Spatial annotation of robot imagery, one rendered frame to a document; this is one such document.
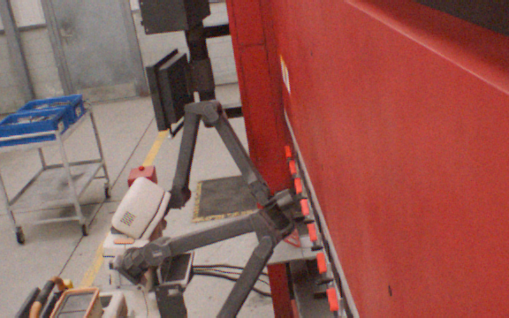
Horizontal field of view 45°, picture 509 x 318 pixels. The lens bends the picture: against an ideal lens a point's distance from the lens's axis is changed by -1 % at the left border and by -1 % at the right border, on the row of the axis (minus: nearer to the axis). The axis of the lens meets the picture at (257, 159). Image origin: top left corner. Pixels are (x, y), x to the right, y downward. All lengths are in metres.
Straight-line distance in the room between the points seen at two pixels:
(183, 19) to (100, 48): 6.47
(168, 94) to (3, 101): 7.21
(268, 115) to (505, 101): 2.69
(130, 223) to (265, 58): 1.22
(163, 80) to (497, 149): 2.86
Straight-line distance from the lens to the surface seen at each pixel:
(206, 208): 5.30
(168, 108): 3.32
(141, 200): 2.18
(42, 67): 9.97
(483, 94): 0.51
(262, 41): 3.04
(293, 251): 2.43
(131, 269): 2.12
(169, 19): 3.19
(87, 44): 9.64
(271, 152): 3.19
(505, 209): 0.50
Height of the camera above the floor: 2.20
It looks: 21 degrees down
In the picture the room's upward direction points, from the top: 9 degrees counter-clockwise
